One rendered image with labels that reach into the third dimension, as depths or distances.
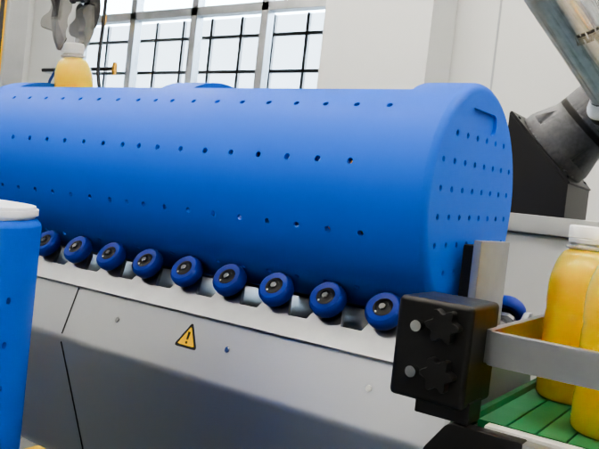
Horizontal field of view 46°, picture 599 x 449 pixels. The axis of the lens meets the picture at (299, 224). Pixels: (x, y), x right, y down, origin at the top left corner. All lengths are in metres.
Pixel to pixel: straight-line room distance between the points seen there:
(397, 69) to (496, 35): 0.55
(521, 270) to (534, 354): 0.98
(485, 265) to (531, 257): 0.77
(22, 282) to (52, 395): 0.47
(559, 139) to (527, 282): 0.32
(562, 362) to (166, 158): 0.56
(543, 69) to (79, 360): 3.16
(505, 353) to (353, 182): 0.26
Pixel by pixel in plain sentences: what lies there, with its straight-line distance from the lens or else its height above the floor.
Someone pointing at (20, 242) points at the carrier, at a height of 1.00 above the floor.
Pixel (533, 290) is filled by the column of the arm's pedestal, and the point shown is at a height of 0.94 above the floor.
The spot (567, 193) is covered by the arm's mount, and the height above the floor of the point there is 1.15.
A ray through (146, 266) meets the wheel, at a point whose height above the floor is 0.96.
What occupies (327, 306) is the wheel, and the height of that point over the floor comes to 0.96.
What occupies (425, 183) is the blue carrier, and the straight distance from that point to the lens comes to 0.75.
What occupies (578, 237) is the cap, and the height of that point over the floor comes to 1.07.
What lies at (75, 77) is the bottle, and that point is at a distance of 1.33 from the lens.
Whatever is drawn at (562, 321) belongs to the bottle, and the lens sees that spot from 0.77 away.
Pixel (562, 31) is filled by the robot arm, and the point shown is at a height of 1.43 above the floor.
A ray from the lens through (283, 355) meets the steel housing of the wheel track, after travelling 0.86.
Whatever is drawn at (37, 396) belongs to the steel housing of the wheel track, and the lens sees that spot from 1.24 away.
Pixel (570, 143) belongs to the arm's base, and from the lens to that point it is 1.67.
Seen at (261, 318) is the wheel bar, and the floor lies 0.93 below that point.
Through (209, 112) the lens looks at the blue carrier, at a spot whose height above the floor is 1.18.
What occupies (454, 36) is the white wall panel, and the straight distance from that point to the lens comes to 4.10.
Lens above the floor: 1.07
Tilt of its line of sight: 2 degrees down
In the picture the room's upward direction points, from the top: 6 degrees clockwise
